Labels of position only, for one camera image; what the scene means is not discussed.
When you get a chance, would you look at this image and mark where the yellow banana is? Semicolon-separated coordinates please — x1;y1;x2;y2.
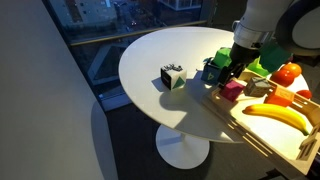
242;103;310;137

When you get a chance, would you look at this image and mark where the orange foam block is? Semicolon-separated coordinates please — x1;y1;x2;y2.
263;85;296;108

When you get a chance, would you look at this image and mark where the blue cube green letter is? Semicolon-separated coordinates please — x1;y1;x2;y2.
200;58;223;85

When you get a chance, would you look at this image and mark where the small red fruit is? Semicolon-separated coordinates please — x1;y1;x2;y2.
295;89;313;100

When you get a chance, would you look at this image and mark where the grey foam block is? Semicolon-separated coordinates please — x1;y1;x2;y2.
244;76;273;98

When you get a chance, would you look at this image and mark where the brass window railing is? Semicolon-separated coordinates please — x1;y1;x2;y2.
69;19;208;47

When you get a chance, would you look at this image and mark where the green translucent plastic bowl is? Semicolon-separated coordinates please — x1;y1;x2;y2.
246;41;292;78

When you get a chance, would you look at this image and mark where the white black cube green triangle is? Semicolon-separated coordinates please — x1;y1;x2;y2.
159;62;188;92

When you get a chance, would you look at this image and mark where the orange fruit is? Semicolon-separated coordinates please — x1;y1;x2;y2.
281;62;303;78

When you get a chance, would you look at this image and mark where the white table pedestal base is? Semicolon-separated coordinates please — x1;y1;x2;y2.
155;123;211;170

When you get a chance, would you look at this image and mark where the light wooden crate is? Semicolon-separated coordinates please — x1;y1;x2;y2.
201;68;320;176

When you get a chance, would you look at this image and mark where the green foam cube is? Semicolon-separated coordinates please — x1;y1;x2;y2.
212;47;233;70

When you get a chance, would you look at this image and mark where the pink foam block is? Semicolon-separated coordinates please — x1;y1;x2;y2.
219;79;246;102

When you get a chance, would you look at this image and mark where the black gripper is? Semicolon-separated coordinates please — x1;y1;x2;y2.
217;42;262;89

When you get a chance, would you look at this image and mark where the large red tomato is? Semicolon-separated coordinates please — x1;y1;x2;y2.
269;68;295;88

